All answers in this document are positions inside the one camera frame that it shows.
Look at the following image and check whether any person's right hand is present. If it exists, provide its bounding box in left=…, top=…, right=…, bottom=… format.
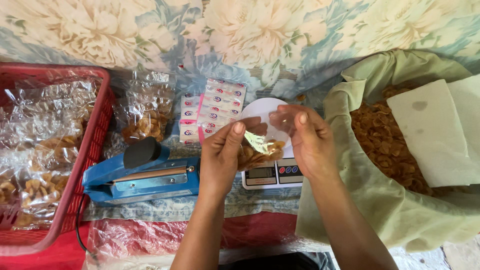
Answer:
left=269, top=104, right=340, bottom=181

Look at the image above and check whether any small white paper towel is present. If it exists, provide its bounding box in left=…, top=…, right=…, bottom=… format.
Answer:
left=446, top=74, right=480, bottom=160

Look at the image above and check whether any red plastic basket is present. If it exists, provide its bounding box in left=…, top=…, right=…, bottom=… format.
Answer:
left=0, top=62, right=115, bottom=257

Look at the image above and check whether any white round plate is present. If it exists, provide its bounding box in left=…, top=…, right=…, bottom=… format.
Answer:
left=240, top=97, right=292, bottom=150

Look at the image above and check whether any red mat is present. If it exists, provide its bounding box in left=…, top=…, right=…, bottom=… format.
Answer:
left=0, top=211, right=301, bottom=270

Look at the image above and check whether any heap of loose banana chips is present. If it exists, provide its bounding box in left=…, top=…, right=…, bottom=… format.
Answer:
left=349, top=85, right=452, bottom=198

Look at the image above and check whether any black power cable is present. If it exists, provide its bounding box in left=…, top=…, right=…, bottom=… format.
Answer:
left=75, top=193, right=100, bottom=264

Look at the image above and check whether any blue impulse bag sealer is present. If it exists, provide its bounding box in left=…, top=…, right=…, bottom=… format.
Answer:
left=82, top=136, right=202, bottom=206

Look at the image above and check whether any clear bag of chips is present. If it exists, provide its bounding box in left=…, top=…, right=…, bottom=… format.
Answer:
left=237, top=108, right=297, bottom=172

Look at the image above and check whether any pile of packed chip bags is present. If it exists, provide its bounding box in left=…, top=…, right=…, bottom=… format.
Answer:
left=0, top=78, right=101, bottom=231

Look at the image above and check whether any green cloth sack liner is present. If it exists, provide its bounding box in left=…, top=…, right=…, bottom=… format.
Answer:
left=295, top=49, right=480, bottom=253

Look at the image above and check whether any white digital kitchen scale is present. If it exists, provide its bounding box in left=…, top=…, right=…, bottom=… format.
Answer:
left=241, top=144, right=304, bottom=190

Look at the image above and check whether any sealed clear chip packet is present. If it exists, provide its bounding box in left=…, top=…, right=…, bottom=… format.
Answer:
left=112, top=70, right=177, bottom=146

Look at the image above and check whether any large white paper towel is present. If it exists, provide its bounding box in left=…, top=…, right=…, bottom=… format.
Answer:
left=386, top=79, right=480, bottom=188

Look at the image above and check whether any person's left hand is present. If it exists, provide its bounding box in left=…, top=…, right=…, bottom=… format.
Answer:
left=199, top=116, right=269, bottom=197

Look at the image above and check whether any wide sheet of label stickers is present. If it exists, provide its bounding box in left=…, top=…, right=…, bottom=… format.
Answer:
left=197, top=77, right=248, bottom=140

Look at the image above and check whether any narrow sheet of label stickers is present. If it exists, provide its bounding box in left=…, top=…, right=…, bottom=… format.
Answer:
left=179, top=93, right=205, bottom=145

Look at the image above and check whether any person's dark clothing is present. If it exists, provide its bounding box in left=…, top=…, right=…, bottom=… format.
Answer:
left=218, top=251, right=337, bottom=270

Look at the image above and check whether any floral fabric sheet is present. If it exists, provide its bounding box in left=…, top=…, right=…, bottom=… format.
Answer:
left=0, top=0, right=480, bottom=111

